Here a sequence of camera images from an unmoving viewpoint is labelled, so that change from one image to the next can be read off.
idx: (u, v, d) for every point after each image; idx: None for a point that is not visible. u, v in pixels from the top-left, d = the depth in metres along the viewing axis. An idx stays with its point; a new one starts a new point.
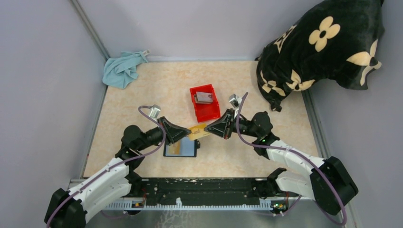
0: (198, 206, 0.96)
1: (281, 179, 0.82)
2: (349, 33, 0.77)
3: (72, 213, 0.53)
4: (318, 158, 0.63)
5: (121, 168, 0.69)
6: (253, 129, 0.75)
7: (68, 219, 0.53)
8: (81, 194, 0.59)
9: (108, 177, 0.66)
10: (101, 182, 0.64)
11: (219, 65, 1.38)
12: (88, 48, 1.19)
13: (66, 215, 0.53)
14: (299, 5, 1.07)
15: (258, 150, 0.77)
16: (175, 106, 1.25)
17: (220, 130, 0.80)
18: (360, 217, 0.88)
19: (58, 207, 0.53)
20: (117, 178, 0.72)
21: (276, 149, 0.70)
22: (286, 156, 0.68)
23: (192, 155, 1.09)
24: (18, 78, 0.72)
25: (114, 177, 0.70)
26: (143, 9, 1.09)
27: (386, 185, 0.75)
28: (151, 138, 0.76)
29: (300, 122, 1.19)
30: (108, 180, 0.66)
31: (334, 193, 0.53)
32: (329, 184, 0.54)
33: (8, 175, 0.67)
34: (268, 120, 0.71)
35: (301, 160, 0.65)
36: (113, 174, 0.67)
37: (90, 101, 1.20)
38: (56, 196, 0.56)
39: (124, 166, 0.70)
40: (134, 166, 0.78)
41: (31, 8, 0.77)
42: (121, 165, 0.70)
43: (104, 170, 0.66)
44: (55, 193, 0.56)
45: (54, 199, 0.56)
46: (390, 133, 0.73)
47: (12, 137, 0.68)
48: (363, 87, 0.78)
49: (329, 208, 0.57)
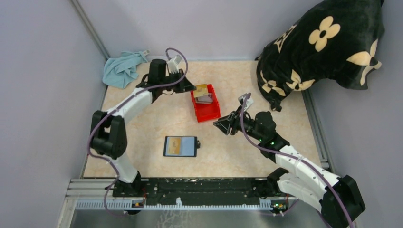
0: (198, 206, 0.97)
1: (283, 182, 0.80)
2: (348, 33, 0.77)
3: (118, 125, 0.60)
4: (332, 175, 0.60)
5: (147, 95, 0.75)
6: (257, 130, 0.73)
7: (115, 130, 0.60)
8: (119, 111, 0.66)
9: (136, 101, 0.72)
10: (132, 104, 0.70)
11: (219, 65, 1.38)
12: (88, 47, 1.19)
13: (112, 128, 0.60)
14: (299, 4, 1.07)
15: (265, 153, 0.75)
16: (175, 105, 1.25)
17: (224, 127, 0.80)
18: (360, 217, 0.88)
19: (101, 120, 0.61)
20: (142, 105, 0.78)
21: (287, 156, 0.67)
22: (296, 166, 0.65)
23: (192, 155, 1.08)
24: (19, 78, 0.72)
25: (141, 104, 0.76)
26: (144, 9, 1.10)
27: (386, 184, 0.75)
28: (168, 77, 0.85)
29: (300, 122, 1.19)
30: (137, 104, 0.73)
31: (347, 217, 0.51)
32: (342, 207, 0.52)
33: (6, 176, 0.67)
34: (270, 119, 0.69)
35: (313, 175, 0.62)
36: (140, 99, 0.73)
37: (90, 101, 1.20)
38: (96, 116, 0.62)
39: (148, 93, 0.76)
40: (155, 97, 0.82)
41: (31, 8, 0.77)
42: (145, 91, 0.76)
43: (132, 95, 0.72)
44: (94, 114, 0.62)
45: (94, 119, 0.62)
46: (390, 133, 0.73)
47: (12, 136, 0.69)
48: (363, 87, 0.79)
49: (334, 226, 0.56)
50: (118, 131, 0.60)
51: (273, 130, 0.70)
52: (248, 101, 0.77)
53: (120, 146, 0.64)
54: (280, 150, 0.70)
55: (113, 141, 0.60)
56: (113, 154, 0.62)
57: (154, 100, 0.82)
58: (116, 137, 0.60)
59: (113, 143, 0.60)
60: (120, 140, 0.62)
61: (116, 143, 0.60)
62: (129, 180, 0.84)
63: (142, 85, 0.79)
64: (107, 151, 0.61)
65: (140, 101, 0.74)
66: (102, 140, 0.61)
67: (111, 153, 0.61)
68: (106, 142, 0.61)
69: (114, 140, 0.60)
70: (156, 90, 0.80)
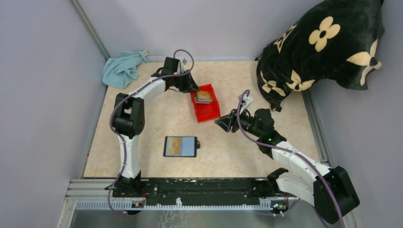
0: (198, 206, 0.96)
1: (282, 179, 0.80)
2: (348, 33, 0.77)
3: (139, 105, 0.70)
4: (324, 166, 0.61)
5: (161, 82, 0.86)
6: (256, 127, 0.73)
7: (135, 112, 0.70)
8: (139, 95, 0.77)
9: (153, 88, 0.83)
10: (150, 90, 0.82)
11: (219, 65, 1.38)
12: (88, 48, 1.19)
13: (133, 108, 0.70)
14: (299, 4, 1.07)
15: (262, 148, 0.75)
16: (175, 105, 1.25)
17: (226, 124, 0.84)
18: (360, 217, 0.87)
19: (124, 100, 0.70)
20: (157, 92, 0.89)
21: (282, 150, 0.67)
22: (291, 159, 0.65)
23: (191, 155, 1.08)
24: (19, 78, 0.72)
25: (156, 90, 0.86)
26: (144, 9, 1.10)
27: (386, 184, 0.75)
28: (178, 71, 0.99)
29: (300, 122, 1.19)
30: (153, 90, 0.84)
31: (336, 206, 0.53)
32: (331, 195, 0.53)
33: (6, 177, 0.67)
34: (269, 116, 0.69)
35: (306, 166, 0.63)
36: (156, 85, 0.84)
37: (90, 101, 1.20)
38: (119, 98, 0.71)
39: (162, 81, 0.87)
40: (167, 86, 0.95)
41: (31, 8, 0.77)
42: (160, 80, 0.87)
43: (149, 82, 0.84)
44: (118, 96, 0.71)
45: (119, 100, 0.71)
46: (390, 133, 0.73)
47: (12, 136, 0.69)
48: (363, 87, 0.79)
49: (326, 216, 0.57)
50: (138, 111, 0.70)
51: (273, 128, 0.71)
52: (248, 99, 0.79)
53: (140, 125, 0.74)
54: (276, 145, 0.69)
55: (134, 119, 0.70)
56: (133, 131, 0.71)
57: (166, 89, 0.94)
58: (135, 117, 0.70)
59: (134, 123, 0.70)
60: (139, 120, 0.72)
61: (136, 121, 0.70)
62: (132, 175, 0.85)
63: (157, 74, 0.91)
64: (128, 129, 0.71)
65: (155, 88, 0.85)
66: (124, 120, 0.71)
67: (131, 130, 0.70)
68: (128, 120, 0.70)
69: (135, 120, 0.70)
70: (168, 80, 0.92)
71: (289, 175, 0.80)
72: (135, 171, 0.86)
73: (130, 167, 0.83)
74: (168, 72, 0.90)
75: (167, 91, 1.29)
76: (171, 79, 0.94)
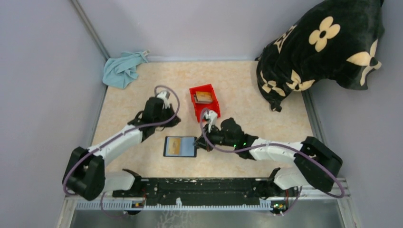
0: (198, 206, 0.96)
1: (278, 179, 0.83)
2: (348, 33, 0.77)
3: (96, 167, 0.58)
4: (297, 142, 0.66)
5: (136, 133, 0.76)
6: (227, 137, 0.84)
7: (91, 171, 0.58)
8: (101, 150, 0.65)
9: (124, 140, 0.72)
10: (118, 143, 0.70)
11: (219, 65, 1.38)
12: (88, 48, 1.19)
13: (89, 169, 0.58)
14: (299, 5, 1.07)
15: (243, 155, 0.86)
16: (175, 106, 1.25)
17: (202, 143, 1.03)
18: (361, 217, 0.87)
19: (81, 160, 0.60)
20: (131, 143, 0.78)
21: (258, 147, 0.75)
22: (269, 151, 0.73)
23: (191, 155, 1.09)
24: (19, 79, 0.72)
25: (129, 142, 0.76)
26: (143, 9, 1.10)
27: (387, 185, 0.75)
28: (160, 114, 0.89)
29: (300, 122, 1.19)
30: (124, 142, 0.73)
31: (324, 171, 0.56)
32: (314, 163, 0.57)
33: (6, 176, 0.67)
34: (234, 124, 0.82)
35: (283, 149, 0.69)
36: (129, 137, 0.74)
37: (89, 101, 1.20)
38: (75, 154, 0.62)
39: (138, 132, 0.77)
40: (145, 135, 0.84)
41: (31, 9, 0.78)
42: (135, 129, 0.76)
43: (121, 133, 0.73)
44: (74, 151, 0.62)
45: (74, 156, 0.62)
46: (390, 133, 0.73)
47: (12, 136, 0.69)
48: (363, 87, 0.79)
49: (321, 186, 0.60)
50: (94, 173, 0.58)
51: (242, 133, 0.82)
52: (211, 116, 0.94)
53: (96, 188, 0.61)
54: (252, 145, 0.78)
55: (87, 183, 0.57)
56: (85, 195, 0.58)
57: (143, 139, 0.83)
58: (90, 179, 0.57)
59: (87, 185, 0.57)
60: (96, 184, 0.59)
61: (91, 186, 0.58)
62: (128, 187, 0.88)
63: (135, 122, 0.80)
64: (79, 192, 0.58)
65: (129, 139, 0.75)
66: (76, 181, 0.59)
67: (82, 194, 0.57)
68: (81, 182, 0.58)
69: (87, 183, 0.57)
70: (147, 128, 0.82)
71: (282, 172, 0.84)
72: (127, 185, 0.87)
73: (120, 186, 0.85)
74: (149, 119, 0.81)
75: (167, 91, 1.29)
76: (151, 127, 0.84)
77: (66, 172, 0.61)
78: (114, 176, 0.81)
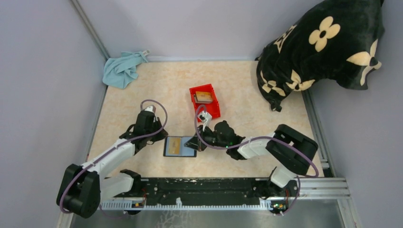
0: (198, 206, 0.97)
1: (274, 177, 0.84)
2: (349, 33, 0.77)
3: (91, 183, 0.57)
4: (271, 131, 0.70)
5: (129, 146, 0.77)
6: (220, 139, 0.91)
7: (86, 188, 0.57)
8: (95, 166, 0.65)
9: (118, 153, 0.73)
10: (111, 158, 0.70)
11: (219, 65, 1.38)
12: (88, 48, 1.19)
13: (84, 185, 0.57)
14: (299, 4, 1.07)
15: (234, 156, 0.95)
16: (175, 105, 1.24)
17: (195, 143, 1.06)
18: (361, 217, 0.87)
19: (75, 178, 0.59)
20: (123, 156, 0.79)
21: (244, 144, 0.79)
22: (251, 146, 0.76)
23: (192, 155, 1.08)
24: (19, 78, 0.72)
25: (122, 155, 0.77)
26: (143, 9, 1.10)
27: (388, 184, 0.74)
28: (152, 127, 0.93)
29: (300, 122, 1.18)
30: (117, 156, 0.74)
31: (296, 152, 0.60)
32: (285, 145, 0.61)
33: (5, 176, 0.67)
34: (227, 128, 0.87)
35: (260, 141, 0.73)
36: (121, 150, 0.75)
37: (89, 101, 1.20)
38: (69, 171, 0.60)
39: (130, 145, 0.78)
40: (137, 147, 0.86)
41: (30, 8, 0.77)
42: (127, 143, 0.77)
43: (113, 147, 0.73)
44: (68, 169, 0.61)
45: (68, 174, 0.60)
46: (391, 133, 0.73)
47: (11, 135, 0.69)
48: (363, 87, 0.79)
49: (297, 169, 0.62)
50: (89, 190, 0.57)
51: (235, 135, 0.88)
52: (206, 116, 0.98)
53: (92, 205, 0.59)
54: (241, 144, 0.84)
55: (83, 200, 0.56)
56: (81, 214, 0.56)
57: (135, 152, 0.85)
58: (85, 196, 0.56)
59: (83, 203, 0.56)
60: (91, 201, 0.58)
61: (86, 203, 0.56)
62: (128, 188, 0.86)
63: (127, 135, 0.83)
64: (75, 210, 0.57)
65: (121, 153, 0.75)
66: (71, 199, 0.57)
67: (79, 213, 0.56)
68: (77, 199, 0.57)
69: (82, 201, 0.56)
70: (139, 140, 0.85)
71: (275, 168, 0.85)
72: (128, 186, 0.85)
73: (120, 188, 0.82)
74: (141, 131, 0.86)
75: (167, 91, 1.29)
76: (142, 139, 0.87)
77: (60, 190, 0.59)
78: (111, 181, 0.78)
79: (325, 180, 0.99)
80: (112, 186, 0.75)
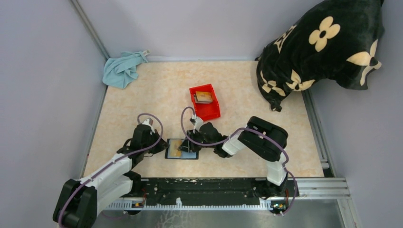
0: (198, 206, 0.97)
1: (270, 177, 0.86)
2: (349, 33, 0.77)
3: (89, 198, 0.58)
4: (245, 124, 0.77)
5: (126, 161, 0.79)
6: (206, 139, 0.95)
7: (84, 203, 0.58)
8: (93, 181, 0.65)
9: (115, 167, 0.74)
10: (108, 172, 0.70)
11: (219, 65, 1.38)
12: (88, 48, 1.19)
13: (83, 201, 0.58)
14: (299, 5, 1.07)
15: (221, 154, 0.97)
16: (175, 105, 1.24)
17: (186, 146, 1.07)
18: (360, 217, 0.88)
19: (74, 193, 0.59)
20: (121, 172, 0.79)
21: (225, 142, 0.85)
22: (231, 142, 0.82)
23: (194, 156, 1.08)
24: (19, 78, 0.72)
25: (120, 171, 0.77)
26: (143, 9, 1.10)
27: (388, 184, 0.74)
28: (150, 140, 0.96)
29: (300, 122, 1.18)
30: (116, 170, 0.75)
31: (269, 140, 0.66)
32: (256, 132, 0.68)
33: (5, 177, 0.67)
34: (212, 128, 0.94)
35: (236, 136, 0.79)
36: (119, 165, 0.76)
37: (89, 101, 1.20)
38: (68, 186, 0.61)
39: (128, 159, 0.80)
40: (134, 162, 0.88)
41: (30, 9, 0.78)
42: (124, 158, 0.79)
43: (111, 162, 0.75)
44: (66, 184, 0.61)
45: (65, 189, 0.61)
46: (391, 132, 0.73)
47: (10, 135, 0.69)
48: (363, 87, 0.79)
49: (269, 156, 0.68)
50: (87, 205, 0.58)
51: (218, 134, 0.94)
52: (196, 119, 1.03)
53: (89, 220, 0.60)
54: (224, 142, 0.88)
55: (80, 215, 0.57)
56: None
57: (132, 166, 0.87)
58: (83, 212, 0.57)
59: (81, 218, 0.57)
60: (88, 216, 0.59)
61: (84, 218, 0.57)
62: (128, 190, 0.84)
63: (124, 150, 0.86)
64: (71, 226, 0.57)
65: (119, 168, 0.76)
66: (68, 214, 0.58)
67: None
68: (74, 215, 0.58)
69: (79, 216, 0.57)
70: (136, 156, 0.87)
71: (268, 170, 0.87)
72: (128, 188, 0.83)
73: (119, 193, 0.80)
74: (138, 146, 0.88)
75: (167, 91, 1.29)
76: (139, 153, 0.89)
77: (58, 205, 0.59)
78: (110, 189, 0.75)
79: (326, 180, 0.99)
80: (110, 194, 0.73)
